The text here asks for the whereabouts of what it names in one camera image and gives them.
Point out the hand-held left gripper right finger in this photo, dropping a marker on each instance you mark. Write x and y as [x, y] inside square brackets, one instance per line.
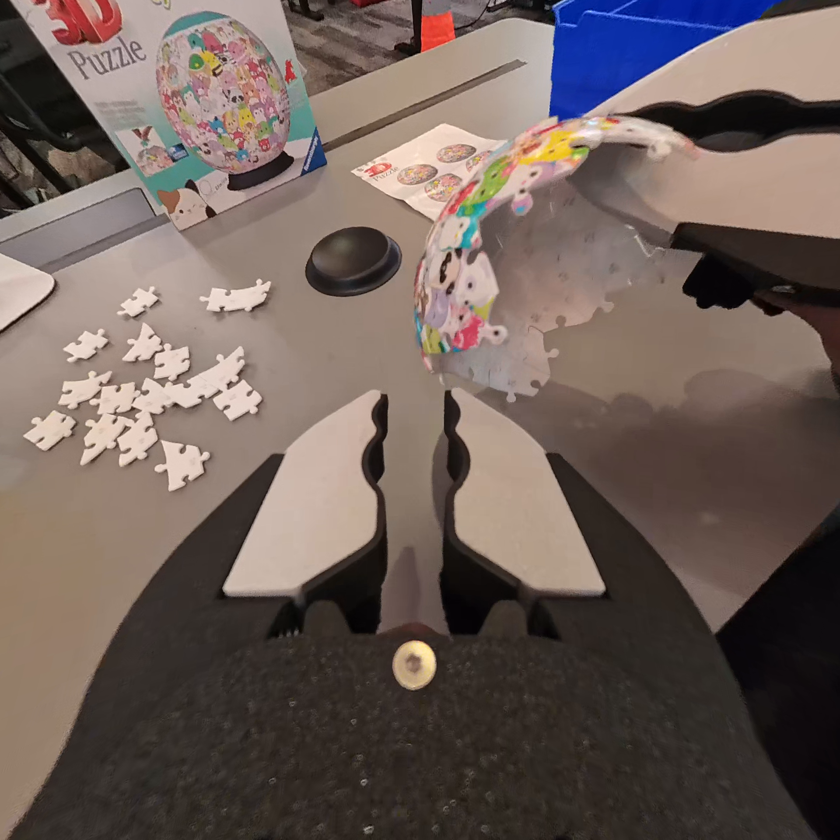
[525, 525]

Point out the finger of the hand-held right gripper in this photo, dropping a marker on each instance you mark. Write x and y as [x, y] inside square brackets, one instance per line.
[754, 65]
[754, 184]

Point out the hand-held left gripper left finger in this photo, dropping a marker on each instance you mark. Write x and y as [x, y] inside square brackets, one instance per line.
[308, 518]

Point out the partly built colourful puzzle ball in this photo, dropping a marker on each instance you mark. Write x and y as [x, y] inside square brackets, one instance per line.
[472, 262]

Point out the group of white puzzle pieces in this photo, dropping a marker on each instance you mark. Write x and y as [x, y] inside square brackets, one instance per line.
[144, 394]

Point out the black round puzzle stand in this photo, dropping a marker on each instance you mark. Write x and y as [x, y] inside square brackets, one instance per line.
[354, 259]

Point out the printed puzzle box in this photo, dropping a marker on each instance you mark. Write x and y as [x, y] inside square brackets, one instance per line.
[197, 98]

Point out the person's right hand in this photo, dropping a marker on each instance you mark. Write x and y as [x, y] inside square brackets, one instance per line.
[817, 328]

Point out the blue plastic bin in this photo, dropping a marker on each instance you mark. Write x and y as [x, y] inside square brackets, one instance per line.
[623, 59]

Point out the person's dark pants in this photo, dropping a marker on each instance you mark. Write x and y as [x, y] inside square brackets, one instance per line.
[794, 689]

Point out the orange traffic cone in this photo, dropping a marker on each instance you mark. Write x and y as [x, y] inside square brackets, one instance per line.
[436, 26]

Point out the printed sticker sheet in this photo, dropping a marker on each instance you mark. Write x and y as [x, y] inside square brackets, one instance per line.
[413, 170]

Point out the white flat pad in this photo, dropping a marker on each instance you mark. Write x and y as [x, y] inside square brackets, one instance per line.
[19, 289]

